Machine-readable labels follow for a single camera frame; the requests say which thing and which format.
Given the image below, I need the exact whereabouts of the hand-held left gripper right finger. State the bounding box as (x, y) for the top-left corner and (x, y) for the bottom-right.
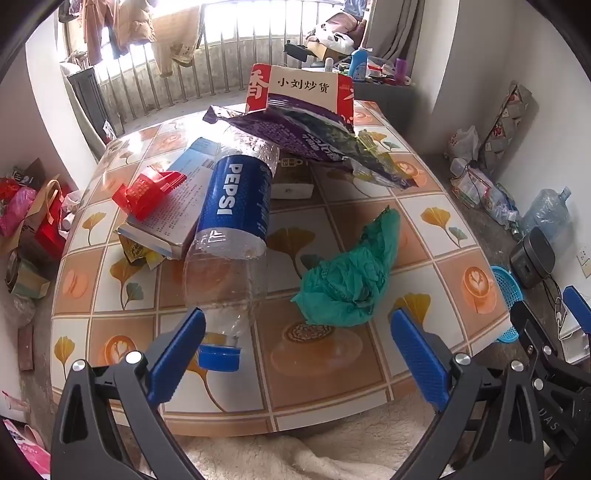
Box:
(388, 307), (549, 480)

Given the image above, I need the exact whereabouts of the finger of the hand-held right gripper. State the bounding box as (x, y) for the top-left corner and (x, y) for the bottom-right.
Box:
(509, 300), (566, 370)
(562, 285), (591, 335)

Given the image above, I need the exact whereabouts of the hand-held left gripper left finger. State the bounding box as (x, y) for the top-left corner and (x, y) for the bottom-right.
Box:
(50, 307), (207, 480)

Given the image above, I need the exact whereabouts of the blue mesh basket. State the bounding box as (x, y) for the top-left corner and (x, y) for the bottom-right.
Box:
(489, 265), (525, 344)

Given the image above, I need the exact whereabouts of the blue label plastic bottle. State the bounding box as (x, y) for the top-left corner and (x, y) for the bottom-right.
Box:
(184, 127), (282, 372)

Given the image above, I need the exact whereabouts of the purple snack bag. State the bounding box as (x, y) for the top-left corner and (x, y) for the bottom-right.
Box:
(203, 102), (416, 191)

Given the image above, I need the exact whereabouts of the red white paper snack bag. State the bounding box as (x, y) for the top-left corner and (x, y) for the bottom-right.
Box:
(246, 63), (357, 134)

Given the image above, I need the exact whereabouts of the grey rice cooker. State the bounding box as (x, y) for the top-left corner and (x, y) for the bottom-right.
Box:
(509, 226), (557, 289)

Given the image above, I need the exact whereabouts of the clear water jug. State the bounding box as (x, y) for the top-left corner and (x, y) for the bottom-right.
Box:
(526, 187), (573, 241)

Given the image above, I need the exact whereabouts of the green plastic bag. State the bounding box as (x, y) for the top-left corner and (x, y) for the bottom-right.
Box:
(290, 208), (402, 326)

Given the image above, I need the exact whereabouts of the clear bag of bottles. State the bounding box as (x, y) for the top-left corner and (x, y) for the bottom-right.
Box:
(480, 182), (522, 227)

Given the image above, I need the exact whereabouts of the blue white carton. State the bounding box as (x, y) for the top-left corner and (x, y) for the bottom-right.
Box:
(116, 137), (222, 259)

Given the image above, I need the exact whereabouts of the white fleece cloth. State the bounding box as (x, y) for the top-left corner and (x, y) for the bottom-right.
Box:
(182, 406), (444, 480)

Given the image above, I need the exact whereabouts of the red brick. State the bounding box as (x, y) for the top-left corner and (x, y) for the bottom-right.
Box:
(17, 323), (36, 372)

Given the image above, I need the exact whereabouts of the red plastic wrapper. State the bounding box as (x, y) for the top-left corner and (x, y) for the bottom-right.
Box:
(112, 165), (188, 221)

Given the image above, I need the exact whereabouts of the green cardboard box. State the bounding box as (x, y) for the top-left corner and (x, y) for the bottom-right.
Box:
(9, 265), (51, 301)

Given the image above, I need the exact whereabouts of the red gift bag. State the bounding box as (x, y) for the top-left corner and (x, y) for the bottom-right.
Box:
(34, 185), (68, 259)

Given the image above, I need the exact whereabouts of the pink printed bag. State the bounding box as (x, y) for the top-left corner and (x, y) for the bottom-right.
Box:
(2, 418), (52, 480)

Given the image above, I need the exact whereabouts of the brown paper bag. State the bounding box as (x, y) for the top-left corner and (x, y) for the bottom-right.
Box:
(11, 180), (63, 278)

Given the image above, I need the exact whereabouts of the small white box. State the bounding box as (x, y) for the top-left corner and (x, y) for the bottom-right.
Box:
(270, 154), (315, 200)

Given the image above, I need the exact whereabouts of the floral patterned board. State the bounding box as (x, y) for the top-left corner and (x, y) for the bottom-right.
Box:
(478, 80), (539, 171)

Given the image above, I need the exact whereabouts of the white plastic bag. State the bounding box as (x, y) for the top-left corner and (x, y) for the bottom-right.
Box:
(444, 126), (481, 161)

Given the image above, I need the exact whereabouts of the pink plastic bag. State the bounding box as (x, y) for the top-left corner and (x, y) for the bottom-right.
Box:
(0, 187), (37, 237)

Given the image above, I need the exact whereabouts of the dark grey cabinet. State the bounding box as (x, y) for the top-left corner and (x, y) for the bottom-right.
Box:
(353, 80), (421, 153)

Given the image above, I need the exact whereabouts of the dark wooden board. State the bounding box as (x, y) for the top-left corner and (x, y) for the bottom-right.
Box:
(67, 67), (116, 158)

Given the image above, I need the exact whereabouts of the metal balcony railing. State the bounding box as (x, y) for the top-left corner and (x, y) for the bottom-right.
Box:
(60, 0), (352, 134)

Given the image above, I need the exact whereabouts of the beige printed hanging cloth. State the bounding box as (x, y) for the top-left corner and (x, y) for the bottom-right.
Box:
(152, 7), (204, 78)

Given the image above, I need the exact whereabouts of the grey curtain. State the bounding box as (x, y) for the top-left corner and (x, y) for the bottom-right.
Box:
(367, 0), (458, 88)

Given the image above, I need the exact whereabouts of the tan hanging jacket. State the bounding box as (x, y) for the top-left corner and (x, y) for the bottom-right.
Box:
(78, 0), (158, 65)

